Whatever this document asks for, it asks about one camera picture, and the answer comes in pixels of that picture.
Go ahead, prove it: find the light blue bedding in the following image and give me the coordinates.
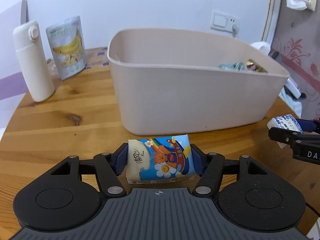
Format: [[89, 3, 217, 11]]
[[279, 87, 302, 118]]

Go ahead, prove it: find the green fabric scrunchie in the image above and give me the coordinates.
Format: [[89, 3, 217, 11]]
[[217, 62, 247, 71]]

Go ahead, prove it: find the decorated headboard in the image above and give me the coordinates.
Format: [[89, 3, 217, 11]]
[[270, 0, 319, 119]]

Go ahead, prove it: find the cream thermos bottle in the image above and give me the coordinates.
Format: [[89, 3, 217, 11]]
[[13, 21, 55, 102]]

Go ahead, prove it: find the banana chips snack pouch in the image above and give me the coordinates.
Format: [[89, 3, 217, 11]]
[[46, 16, 85, 68]]

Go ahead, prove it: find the gold tissue pack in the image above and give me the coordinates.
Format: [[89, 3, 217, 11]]
[[246, 41, 272, 73]]

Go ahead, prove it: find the white wall switch socket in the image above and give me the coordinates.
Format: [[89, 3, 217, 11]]
[[210, 10, 240, 34]]

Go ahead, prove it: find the cartoon bear tissue pack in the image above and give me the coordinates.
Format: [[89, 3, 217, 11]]
[[126, 134, 196, 184]]

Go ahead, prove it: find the beige plastic storage bin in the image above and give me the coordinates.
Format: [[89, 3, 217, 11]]
[[107, 28, 289, 135]]

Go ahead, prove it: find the blue white porcelain tissue pack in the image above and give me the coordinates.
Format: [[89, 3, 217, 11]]
[[267, 114, 303, 149]]

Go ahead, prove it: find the white device with grey strap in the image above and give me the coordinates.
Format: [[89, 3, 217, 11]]
[[270, 51, 306, 100]]

